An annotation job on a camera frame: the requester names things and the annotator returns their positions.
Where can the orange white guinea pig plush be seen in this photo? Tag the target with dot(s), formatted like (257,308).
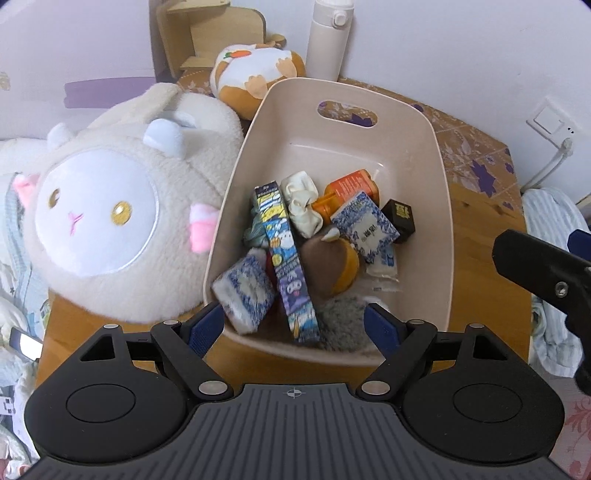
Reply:
(251,69)

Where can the long cartoon print box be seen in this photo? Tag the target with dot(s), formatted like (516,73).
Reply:
(286,258)

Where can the white plush toy red ears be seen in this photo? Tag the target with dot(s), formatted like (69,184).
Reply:
(341,323)

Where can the shiny flat rectangular object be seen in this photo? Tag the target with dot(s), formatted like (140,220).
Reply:
(24,344)

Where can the white panel with purple stripe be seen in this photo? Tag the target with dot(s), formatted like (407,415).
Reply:
(83,55)

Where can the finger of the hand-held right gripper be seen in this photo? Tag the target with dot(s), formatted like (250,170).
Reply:
(531,258)
(581,242)

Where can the orange bottle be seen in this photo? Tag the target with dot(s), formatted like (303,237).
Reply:
(348,184)

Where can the small black box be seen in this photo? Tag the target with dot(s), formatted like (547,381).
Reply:
(399,219)

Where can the pink floral cloth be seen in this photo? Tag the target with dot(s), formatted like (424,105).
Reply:
(575,429)

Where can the white cloth scrunchie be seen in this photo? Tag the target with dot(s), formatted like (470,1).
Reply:
(302,203)

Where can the blue white tissue pack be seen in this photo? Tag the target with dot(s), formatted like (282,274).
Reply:
(364,226)
(244,290)

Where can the wooden desktop stand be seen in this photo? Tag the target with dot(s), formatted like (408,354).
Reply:
(217,32)

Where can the white wall socket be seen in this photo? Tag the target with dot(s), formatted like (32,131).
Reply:
(553,121)

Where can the white thermos bottle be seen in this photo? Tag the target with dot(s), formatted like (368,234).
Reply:
(328,41)

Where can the large white sheep plush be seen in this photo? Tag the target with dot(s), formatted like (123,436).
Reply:
(101,221)

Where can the brown round plush toy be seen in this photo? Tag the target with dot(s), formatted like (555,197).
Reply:
(328,263)

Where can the clear blue white packet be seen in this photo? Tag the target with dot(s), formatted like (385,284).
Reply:
(385,270)

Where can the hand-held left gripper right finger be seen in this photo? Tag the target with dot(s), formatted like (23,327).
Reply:
(382,328)

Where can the grey green scrunchie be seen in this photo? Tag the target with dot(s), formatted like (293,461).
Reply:
(256,230)

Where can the beige plastic basket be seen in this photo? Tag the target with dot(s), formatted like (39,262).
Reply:
(337,138)

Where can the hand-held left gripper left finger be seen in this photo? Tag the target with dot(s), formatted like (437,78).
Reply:
(205,328)

